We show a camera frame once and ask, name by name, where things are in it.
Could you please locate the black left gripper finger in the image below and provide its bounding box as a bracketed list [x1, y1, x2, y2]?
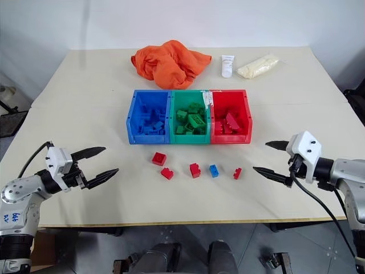
[70, 146, 107, 161]
[84, 168, 120, 190]

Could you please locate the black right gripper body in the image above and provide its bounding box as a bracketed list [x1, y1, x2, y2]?
[287, 154, 308, 178]

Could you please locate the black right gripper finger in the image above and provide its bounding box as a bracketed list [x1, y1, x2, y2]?
[252, 166, 294, 188]
[265, 140, 291, 152]

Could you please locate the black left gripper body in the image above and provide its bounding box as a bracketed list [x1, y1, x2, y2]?
[60, 162, 88, 192]

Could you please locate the red plastic bin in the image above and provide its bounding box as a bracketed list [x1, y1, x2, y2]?
[209, 88, 254, 144]

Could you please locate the blue plastic bin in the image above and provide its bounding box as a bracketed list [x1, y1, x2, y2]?
[125, 89, 172, 145]

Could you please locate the red sloped building block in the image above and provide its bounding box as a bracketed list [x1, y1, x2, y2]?
[225, 111, 241, 133]

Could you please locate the large red building block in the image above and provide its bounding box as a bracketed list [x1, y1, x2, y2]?
[151, 152, 167, 167]

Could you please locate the tall red building block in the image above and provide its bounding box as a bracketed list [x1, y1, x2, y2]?
[189, 163, 202, 179]

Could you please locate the clear bag of pale pieces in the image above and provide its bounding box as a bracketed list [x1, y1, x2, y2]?
[235, 53, 282, 81]

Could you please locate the brown cardboard box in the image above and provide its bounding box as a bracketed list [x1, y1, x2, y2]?
[29, 230, 57, 273]

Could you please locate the green plastic bin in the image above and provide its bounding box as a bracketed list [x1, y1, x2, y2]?
[167, 89, 214, 144]

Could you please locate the black stand base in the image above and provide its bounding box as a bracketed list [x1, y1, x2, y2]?
[0, 110, 29, 139]

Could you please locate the dark chair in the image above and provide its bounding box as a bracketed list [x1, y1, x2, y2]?
[343, 87, 365, 127]

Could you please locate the white torn tape label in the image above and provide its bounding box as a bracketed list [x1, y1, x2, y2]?
[200, 90, 214, 110]

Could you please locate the large green building block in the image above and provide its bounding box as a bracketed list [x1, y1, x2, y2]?
[187, 113, 207, 128]

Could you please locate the white cosmetic tube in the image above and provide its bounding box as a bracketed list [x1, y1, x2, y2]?
[221, 54, 235, 78]

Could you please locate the dark rounded shape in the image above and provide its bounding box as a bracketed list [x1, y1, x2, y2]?
[137, 241, 183, 274]
[206, 240, 239, 274]

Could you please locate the white round object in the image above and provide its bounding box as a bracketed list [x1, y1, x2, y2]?
[0, 84, 15, 101]

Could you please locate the crumpled orange cloth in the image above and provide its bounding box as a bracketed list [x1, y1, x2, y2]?
[131, 39, 213, 90]

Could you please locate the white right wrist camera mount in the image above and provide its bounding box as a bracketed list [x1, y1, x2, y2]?
[286, 131, 323, 184]

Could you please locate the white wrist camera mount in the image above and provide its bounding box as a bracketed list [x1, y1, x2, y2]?
[45, 146, 74, 175]
[286, 131, 323, 184]

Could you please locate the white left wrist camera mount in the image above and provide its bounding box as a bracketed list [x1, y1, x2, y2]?
[45, 146, 74, 175]

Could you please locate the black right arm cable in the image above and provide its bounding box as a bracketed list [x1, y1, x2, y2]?
[289, 161, 359, 259]

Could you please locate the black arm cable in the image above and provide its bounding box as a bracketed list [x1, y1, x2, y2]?
[17, 141, 54, 179]
[289, 161, 359, 259]

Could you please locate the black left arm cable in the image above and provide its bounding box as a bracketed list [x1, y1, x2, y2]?
[17, 141, 54, 179]

